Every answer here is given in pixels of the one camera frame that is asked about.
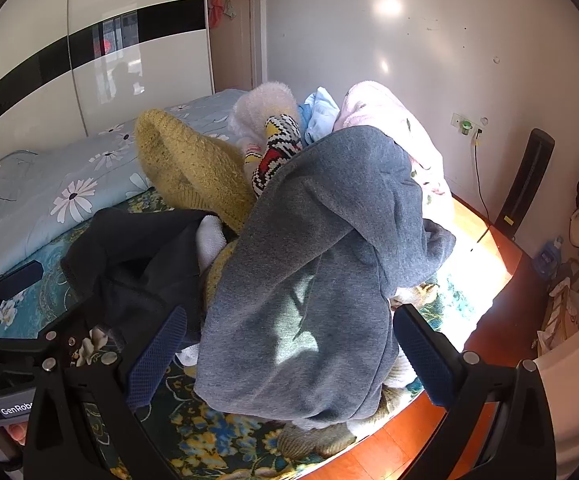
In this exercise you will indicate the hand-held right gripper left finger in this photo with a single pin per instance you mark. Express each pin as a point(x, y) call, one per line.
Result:
point(157, 355)

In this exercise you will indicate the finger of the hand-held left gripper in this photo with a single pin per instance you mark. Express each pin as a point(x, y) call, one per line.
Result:
point(64, 332)
point(19, 278)

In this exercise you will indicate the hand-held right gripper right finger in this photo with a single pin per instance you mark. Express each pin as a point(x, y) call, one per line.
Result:
point(424, 355)

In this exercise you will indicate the dark navy garment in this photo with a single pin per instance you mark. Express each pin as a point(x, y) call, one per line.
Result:
point(134, 260)

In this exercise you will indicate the grey hoodie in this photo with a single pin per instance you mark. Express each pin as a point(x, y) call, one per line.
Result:
point(309, 260)

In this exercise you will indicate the pink fleece robe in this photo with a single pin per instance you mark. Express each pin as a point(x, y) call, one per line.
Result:
point(379, 105)

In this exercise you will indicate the person's left hand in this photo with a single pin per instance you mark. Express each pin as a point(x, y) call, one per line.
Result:
point(17, 434)

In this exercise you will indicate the teal floral blanket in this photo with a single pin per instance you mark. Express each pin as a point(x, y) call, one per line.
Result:
point(194, 435)

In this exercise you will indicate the light blue floral quilt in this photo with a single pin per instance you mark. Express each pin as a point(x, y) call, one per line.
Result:
point(44, 185)

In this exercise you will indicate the white fleece cloth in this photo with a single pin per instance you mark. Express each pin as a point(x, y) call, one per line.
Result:
point(212, 240)

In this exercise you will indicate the blue bottle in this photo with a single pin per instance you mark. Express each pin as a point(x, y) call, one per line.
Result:
point(548, 260)

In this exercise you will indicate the yellow knit sweater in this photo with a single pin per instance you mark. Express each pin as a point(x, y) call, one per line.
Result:
point(184, 160)

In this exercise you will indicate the black tower heater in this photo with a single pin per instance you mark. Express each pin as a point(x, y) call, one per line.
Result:
point(524, 185)

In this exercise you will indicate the red yellow patterned garment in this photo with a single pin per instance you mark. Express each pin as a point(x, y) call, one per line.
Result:
point(274, 155)

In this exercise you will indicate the green plug-in light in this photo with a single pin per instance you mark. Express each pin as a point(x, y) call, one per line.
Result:
point(465, 126)

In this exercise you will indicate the white wardrobe with black stripe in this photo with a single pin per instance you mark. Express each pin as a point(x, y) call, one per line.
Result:
point(29, 20)

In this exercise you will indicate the light blue garment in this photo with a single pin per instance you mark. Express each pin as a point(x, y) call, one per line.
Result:
point(319, 115)

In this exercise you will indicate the white fluffy garment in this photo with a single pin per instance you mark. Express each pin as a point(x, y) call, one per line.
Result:
point(259, 110)

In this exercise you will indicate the beige door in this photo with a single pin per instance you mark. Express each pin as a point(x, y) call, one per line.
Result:
point(234, 60)

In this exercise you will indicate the pink hanging garment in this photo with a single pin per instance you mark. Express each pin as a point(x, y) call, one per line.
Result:
point(215, 12)

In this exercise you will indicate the pale green hanging cloth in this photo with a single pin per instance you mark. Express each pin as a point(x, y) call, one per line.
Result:
point(229, 7)

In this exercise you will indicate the wall outlet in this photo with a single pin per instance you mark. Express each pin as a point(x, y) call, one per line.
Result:
point(477, 121)

